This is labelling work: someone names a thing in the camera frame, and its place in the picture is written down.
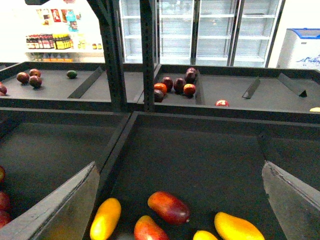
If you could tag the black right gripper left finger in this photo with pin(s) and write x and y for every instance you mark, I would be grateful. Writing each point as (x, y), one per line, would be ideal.
(62, 215)

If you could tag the white chest freezer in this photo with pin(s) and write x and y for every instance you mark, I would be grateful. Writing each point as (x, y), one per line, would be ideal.
(300, 49)

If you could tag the small yellow mango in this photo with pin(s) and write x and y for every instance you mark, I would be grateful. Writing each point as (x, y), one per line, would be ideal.
(204, 235)

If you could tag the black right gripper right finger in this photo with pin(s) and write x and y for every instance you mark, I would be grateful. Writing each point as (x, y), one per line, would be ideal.
(295, 204)

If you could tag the red mango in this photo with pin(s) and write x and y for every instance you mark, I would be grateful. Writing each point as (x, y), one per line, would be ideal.
(146, 229)
(170, 208)

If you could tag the red mango upper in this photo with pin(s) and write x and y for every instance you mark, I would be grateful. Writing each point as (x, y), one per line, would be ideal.
(170, 208)

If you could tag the glass door refrigerator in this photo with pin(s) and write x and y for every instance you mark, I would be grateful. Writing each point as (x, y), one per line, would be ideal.
(236, 33)

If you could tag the red mango lower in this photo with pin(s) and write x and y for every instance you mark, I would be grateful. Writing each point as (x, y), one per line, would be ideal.
(146, 229)

